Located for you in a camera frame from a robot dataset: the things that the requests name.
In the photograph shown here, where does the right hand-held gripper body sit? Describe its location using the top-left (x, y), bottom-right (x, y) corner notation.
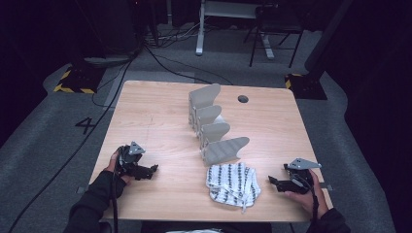
top-left (284, 157), bottom-right (323, 195)

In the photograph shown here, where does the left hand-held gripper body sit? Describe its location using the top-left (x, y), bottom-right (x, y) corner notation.
top-left (115, 141), bottom-right (147, 179)

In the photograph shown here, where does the white black patterned cloth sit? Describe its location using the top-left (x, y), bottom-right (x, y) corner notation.
top-left (205, 162), bottom-right (261, 214)

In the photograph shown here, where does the grey metal file rack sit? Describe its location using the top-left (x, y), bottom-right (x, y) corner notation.
top-left (188, 83), bottom-right (251, 167)

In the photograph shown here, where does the person's left hand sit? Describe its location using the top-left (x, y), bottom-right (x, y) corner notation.
top-left (103, 150), bottom-right (134, 187)

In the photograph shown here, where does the person's right hand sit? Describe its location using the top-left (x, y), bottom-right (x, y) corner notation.
top-left (285, 169), bottom-right (329, 220)

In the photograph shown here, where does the person's white garment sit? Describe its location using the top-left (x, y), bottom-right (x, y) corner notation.
top-left (164, 228), bottom-right (224, 233)

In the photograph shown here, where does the black yellow striped stand base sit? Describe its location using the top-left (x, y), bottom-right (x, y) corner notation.
top-left (285, 73), bottom-right (328, 101)
top-left (52, 66), bottom-right (106, 95)

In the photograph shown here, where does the black slanted stand pole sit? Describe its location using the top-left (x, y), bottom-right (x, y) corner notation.
top-left (304, 0), bottom-right (354, 76)

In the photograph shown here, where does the black chair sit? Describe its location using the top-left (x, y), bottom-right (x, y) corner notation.
top-left (243, 3), bottom-right (305, 69)

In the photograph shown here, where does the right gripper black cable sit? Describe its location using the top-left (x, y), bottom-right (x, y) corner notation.
top-left (307, 183), bottom-right (321, 221)

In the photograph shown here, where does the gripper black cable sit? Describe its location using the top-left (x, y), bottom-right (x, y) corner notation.
top-left (111, 173), bottom-right (120, 233)
top-left (307, 183), bottom-right (321, 221)

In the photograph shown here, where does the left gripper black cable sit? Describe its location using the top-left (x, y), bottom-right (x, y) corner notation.
top-left (111, 173), bottom-right (120, 233)

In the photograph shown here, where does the long black floor cable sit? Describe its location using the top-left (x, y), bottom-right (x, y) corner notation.
top-left (8, 45), bottom-right (145, 233)

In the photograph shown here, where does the bundle of floor cables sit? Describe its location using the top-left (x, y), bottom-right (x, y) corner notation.
top-left (144, 22), bottom-right (202, 47)

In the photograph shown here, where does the white desk frame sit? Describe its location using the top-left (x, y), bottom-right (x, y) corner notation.
top-left (194, 0), bottom-right (276, 60)

